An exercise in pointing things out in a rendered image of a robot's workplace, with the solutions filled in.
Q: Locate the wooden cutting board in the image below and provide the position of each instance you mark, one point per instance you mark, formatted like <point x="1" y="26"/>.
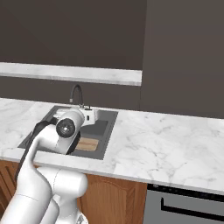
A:
<point x="88" y="144"/>

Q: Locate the black sink faucet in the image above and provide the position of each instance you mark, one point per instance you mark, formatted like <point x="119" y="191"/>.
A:
<point x="77" y="92"/>

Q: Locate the grey dishwasher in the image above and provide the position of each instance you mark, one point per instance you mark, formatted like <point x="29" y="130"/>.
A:
<point x="183" y="205"/>

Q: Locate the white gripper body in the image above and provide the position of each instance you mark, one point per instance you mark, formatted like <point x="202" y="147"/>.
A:
<point x="92" y="116"/>

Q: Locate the wooden cupboard door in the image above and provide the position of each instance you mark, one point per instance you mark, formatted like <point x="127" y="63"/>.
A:
<point x="5" y="180"/>
<point x="112" y="201"/>

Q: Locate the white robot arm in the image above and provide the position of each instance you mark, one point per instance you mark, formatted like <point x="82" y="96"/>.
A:
<point x="35" y="186"/>

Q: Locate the dark grey sink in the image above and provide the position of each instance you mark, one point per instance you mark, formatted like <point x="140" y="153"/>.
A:
<point x="107" y="128"/>

